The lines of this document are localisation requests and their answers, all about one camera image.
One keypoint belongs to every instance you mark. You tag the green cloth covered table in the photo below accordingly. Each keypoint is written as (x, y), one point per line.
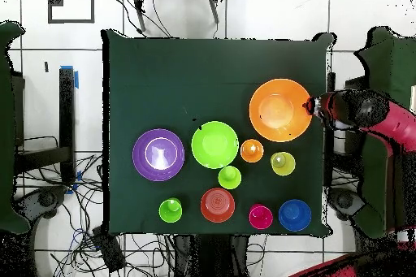
(390, 72)
(8, 127)

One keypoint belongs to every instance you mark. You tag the white box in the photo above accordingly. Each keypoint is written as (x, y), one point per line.
(413, 98)

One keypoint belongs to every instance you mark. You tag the blue bowl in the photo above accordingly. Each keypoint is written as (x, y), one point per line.
(294, 215)

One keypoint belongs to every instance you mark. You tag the orange cup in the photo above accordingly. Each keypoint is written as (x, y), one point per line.
(252, 151)

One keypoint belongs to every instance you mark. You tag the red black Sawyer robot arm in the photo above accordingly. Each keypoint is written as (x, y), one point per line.
(396, 124)

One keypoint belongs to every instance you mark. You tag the blue tape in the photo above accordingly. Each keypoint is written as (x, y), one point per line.
(76, 80)

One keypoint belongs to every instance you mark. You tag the green bowl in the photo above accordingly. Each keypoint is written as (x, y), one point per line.
(214, 145)

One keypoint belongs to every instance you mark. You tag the black power box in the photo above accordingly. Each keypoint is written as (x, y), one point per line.
(109, 249)

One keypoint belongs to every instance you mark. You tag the green cup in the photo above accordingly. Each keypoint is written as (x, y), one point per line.
(170, 211)

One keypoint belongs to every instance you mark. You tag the black post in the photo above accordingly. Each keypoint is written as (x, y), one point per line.
(331, 80)

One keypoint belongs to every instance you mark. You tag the red-orange bowl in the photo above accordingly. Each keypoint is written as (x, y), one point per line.
(217, 205)

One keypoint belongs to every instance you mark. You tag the large orange bowl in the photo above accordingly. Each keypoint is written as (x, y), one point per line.
(279, 111)

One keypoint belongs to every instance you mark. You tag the purple bowl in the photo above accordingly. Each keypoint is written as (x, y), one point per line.
(159, 155)

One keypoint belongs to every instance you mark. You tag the small black object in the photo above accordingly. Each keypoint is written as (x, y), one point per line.
(46, 66)

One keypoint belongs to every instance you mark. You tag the dark grey chair base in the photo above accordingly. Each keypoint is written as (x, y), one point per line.
(42, 200)
(344, 200)

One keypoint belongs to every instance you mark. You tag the lime cup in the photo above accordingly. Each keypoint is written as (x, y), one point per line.
(229, 178)

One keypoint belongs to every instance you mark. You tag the yellow cup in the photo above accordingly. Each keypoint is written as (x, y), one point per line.
(282, 164)

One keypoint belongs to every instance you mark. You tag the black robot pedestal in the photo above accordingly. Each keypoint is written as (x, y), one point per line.
(211, 257)

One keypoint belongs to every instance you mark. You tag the pink cup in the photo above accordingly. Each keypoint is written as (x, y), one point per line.
(261, 218)

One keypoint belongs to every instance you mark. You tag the dark green tablecloth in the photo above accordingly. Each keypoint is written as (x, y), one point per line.
(162, 78)

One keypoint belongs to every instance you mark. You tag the black stand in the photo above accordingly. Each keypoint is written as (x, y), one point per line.
(66, 111)

